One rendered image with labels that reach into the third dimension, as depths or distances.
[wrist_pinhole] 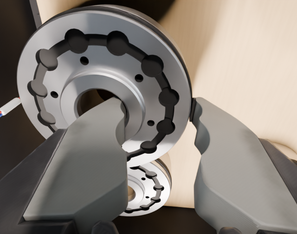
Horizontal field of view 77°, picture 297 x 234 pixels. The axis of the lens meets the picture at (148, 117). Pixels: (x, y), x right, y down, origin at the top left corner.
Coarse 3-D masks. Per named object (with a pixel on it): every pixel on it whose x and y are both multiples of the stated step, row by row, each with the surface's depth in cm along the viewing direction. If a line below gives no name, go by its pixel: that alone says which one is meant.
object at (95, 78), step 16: (80, 80) 10; (96, 80) 10; (112, 80) 9; (128, 80) 10; (64, 96) 10; (80, 96) 10; (128, 96) 10; (64, 112) 11; (80, 112) 11; (128, 112) 10; (144, 112) 11; (128, 128) 11
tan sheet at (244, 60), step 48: (48, 0) 13; (96, 0) 13; (144, 0) 13; (192, 0) 13; (240, 0) 13; (288, 0) 12; (192, 48) 14; (240, 48) 14; (288, 48) 14; (240, 96) 16; (288, 96) 16; (192, 144) 20; (288, 144) 19; (192, 192) 24
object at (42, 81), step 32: (64, 32) 9; (96, 32) 9; (128, 32) 9; (32, 64) 10; (64, 64) 10; (96, 64) 10; (128, 64) 9; (160, 64) 10; (32, 96) 11; (160, 96) 11; (64, 128) 12; (160, 128) 12; (128, 160) 13
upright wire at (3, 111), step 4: (12, 100) 11; (16, 100) 11; (8, 104) 11; (12, 104) 11; (16, 104) 11; (0, 108) 10; (4, 108) 10; (8, 108) 11; (12, 108) 11; (0, 112) 10; (4, 112) 10; (0, 116) 10
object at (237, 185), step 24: (192, 120) 11; (216, 120) 9; (216, 144) 7; (240, 144) 7; (216, 168) 6; (240, 168) 6; (264, 168) 6; (216, 192) 6; (240, 192) 6; (264, 192) 6; (288, 192) 6; (216, 216) 6; (240, 216) 5; (264, 216) 5; (288, 216) 5
